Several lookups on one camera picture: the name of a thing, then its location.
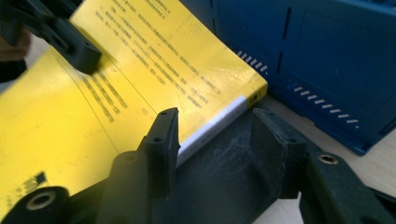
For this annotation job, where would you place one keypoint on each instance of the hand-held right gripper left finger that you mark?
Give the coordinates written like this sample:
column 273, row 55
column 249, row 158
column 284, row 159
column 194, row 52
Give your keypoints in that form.
column 158, row 161

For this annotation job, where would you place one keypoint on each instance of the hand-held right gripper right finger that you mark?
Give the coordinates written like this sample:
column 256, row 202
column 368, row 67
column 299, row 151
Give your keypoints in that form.
column 280, row 155

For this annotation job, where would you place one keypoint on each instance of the blue plastic file rack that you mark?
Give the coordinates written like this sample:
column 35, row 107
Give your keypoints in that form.
column 327, row 62

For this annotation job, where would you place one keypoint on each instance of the yellow book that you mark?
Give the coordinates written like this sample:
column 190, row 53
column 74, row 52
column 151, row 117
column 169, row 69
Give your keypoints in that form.
column 62, row 130

